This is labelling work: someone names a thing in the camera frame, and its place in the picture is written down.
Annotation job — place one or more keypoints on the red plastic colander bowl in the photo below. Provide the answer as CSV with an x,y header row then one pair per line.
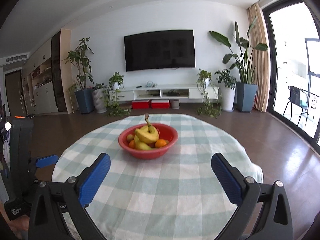
x,y
165,132

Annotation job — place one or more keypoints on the wall storage cabinet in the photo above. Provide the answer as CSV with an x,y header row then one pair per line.
x,y
46,77

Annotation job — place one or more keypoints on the trailing pothos plant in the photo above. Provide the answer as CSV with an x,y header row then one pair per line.
x,y
208,108
110,96

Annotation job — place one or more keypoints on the green white checkered tablecloth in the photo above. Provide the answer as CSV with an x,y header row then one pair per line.
x,y
176,196

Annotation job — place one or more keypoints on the red storage box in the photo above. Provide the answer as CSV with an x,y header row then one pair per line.
x,y
160,104
142,104

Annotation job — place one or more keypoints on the trailing pothos plant left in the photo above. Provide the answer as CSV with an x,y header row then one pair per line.
x,y
110,96

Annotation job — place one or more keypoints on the white pot bushy plant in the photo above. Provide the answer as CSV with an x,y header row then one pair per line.
x,y
227,84

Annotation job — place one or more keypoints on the mandarin orange with stem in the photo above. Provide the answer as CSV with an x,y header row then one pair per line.
x,y
132,144

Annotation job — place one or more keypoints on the small grey round bin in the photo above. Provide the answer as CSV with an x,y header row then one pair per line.
x,y
175,104

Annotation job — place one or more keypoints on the beige curtain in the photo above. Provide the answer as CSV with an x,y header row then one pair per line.
x,y
261,59

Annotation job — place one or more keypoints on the white ribbed planter plant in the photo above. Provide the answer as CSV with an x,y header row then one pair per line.
x,y
98,98

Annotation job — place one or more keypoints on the large yellow banana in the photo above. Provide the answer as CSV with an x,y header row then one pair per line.
x,y
144,143

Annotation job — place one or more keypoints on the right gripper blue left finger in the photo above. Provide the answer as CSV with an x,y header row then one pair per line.
x,y
87,183

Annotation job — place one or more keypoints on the black wall television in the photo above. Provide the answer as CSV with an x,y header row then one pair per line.
x,y
160,50

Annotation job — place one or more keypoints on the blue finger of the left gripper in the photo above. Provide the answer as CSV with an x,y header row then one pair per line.
x,y
46,161

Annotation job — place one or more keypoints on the blue planter tall plant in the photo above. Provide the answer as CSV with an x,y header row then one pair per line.
x,y
79,59

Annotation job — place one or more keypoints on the red storage box right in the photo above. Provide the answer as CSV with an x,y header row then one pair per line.
x,y
160,104

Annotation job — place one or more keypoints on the smooth round orange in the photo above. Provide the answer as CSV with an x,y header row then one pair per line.
x,y
160,143

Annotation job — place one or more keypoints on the blue planter bird-of-paradise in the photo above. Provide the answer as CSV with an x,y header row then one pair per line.
x,y
245,89

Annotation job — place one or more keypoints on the black balcony chair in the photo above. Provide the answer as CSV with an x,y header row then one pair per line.
x,y
305,100

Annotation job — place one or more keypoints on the red storage box left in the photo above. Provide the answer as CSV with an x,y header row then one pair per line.
x,y
142,104

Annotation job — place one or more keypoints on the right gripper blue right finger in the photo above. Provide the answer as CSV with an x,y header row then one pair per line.
x,y
235,185

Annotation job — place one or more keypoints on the white tv cabinet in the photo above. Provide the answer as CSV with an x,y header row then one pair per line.
x,y
164,92

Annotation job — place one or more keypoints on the left hand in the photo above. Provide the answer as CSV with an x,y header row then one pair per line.
x,y
19,226

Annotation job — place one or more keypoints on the small yellow banana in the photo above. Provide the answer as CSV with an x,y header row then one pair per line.
x,y
150,131

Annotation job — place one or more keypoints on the trailing pothos plant right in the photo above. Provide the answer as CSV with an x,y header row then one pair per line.
x,y
208,108

